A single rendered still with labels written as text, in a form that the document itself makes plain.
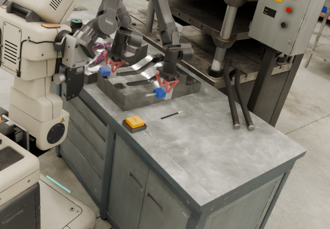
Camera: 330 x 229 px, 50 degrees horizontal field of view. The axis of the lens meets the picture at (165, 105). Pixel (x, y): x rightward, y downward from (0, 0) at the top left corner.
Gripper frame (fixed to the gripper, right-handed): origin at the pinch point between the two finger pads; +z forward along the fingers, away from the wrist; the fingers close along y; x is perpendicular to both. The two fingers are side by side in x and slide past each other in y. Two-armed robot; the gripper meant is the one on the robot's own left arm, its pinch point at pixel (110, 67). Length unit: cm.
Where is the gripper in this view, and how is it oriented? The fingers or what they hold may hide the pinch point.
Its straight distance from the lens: 175.8
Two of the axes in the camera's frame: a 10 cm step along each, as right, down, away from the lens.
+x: -7.3, 1.1, -6.8
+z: -3.6, 7.8, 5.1
